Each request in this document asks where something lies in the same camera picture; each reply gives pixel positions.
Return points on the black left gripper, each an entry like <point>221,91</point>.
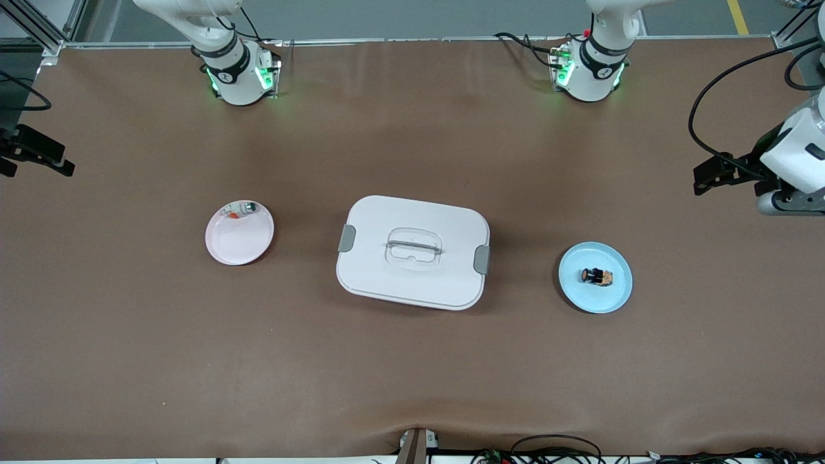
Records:
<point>746,166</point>

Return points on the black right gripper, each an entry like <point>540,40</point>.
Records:
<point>19,143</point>

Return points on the small black orange switch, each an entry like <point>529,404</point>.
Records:
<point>596,276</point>

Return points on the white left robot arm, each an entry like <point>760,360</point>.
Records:
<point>593,71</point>

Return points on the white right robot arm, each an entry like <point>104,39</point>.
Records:
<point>232,77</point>

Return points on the white lidded storage box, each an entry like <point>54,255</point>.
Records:
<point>412,283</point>

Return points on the light blue round plate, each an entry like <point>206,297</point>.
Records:
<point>595,299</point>

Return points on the pink round plate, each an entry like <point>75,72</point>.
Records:
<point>238,243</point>

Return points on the brown table mat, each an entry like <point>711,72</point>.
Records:
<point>412,386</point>

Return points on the aluminium frame profile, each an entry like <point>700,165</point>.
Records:
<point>783,40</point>
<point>32,26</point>

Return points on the small red white switch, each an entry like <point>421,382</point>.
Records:
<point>234,214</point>

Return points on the small green white switch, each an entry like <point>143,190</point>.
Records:
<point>250,207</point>

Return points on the silver table edge rail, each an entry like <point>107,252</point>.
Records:
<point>419,40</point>

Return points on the brown metal clamp bracket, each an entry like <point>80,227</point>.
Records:
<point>412,448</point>

